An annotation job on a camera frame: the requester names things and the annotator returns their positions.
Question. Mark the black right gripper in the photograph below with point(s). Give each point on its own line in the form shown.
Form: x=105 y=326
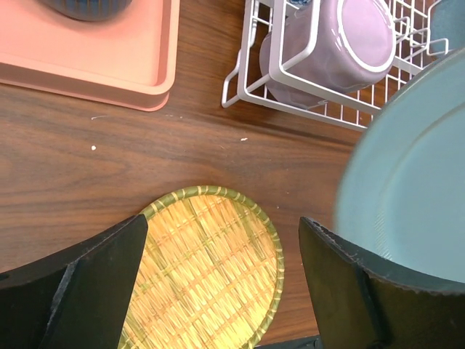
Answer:
x=446 y=27

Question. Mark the white wire dish rack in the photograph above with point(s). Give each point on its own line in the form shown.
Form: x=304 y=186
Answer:
x=415 y=49

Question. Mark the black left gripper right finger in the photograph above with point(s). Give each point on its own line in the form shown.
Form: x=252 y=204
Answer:
x=362 y=300

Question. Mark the purple mug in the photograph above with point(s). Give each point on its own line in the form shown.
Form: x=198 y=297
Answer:
x=355 y=48

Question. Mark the salmon pink tray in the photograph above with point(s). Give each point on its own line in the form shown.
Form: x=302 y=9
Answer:
x=128 y=61

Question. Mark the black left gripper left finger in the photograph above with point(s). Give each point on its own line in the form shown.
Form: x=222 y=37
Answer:
x=77 y=297

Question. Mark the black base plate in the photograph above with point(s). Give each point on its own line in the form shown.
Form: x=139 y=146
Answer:
x=313 y=342

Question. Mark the yellow woven bamboo tray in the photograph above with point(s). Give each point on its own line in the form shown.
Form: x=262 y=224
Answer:
x=211 y=273

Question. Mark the dark blue small mug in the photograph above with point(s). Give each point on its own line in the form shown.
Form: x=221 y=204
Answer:
x=94 y=11

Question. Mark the grey-green beaded rim plate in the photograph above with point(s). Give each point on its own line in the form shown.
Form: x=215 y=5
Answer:
x=402 y=193

